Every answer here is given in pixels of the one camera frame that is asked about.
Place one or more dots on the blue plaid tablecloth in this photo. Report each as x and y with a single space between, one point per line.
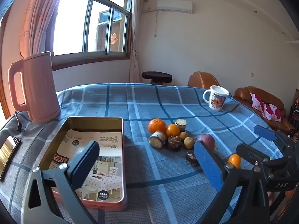
144 179

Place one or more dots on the sugarcane piece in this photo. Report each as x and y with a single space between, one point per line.
181 124
158 140

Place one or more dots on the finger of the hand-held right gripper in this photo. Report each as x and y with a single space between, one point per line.
247 151
265 133

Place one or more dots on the red apple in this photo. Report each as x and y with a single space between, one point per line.
208 140

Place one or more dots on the small dark brown mangosteen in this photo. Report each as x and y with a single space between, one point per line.
191 158

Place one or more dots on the large dark brown mangosteen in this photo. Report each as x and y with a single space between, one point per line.
174 142

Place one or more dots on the brown leather sofa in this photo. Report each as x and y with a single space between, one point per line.
245 95

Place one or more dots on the white air conditioner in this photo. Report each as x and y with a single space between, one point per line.
174 5

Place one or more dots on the small orange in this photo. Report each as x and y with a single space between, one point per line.
234 161

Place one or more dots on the white printed mug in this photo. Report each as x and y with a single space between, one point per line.
217 101

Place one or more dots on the brown chair back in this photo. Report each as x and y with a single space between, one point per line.
203 79

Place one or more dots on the large orange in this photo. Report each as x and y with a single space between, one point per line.
157 126

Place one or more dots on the sliding glass window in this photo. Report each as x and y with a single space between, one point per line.
74 23

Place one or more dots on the medium orange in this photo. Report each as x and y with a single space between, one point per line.
172 130

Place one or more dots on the tan longan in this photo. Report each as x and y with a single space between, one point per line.
183 135
188 142

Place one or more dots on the wooden framed window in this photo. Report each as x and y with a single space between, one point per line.
3 74

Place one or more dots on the pink floral pillow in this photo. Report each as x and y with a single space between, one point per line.
266 108

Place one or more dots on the black smartphone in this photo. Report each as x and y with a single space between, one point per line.
8 154

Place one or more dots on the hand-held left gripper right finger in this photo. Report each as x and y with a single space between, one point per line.
208 161

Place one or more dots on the red paper window decoration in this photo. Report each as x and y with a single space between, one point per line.
114 38

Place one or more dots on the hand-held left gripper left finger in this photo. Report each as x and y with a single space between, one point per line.
85 165

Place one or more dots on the pale sheer curtain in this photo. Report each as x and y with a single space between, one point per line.
135 28

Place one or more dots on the rectangular metal tin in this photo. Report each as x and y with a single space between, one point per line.
93 123

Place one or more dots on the pink patterned curtain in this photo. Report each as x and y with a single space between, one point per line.
39 16

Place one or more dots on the black round stool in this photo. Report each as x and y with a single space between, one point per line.
157 75

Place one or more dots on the printed paper leaflet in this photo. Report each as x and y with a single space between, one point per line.
107 144

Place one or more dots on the pink electric kettle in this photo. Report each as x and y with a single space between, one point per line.
39 86

